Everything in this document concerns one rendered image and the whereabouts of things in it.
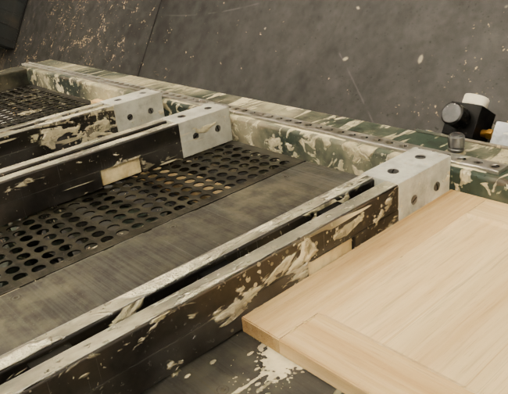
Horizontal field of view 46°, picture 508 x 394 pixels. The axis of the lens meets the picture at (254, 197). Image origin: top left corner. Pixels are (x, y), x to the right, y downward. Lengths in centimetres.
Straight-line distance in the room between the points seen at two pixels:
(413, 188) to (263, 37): 184
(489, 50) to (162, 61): 169
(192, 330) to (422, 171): 39
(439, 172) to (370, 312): 30
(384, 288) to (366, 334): 8
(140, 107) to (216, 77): 139
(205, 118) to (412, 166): 47
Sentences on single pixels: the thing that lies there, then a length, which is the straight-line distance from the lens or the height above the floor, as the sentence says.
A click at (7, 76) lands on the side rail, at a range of 206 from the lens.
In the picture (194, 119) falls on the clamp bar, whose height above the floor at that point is 99.
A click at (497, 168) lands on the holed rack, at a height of 89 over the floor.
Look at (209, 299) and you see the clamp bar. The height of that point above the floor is 129.
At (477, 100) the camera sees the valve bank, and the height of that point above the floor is 74.
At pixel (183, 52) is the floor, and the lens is 298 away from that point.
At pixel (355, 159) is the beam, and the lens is 100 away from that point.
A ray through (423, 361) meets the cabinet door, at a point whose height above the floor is 118.
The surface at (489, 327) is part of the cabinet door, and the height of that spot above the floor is 111.
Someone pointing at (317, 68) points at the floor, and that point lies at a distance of 233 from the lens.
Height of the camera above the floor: 170
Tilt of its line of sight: 45 degrees down
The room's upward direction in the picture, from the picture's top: 76 degrees counter-clockwise
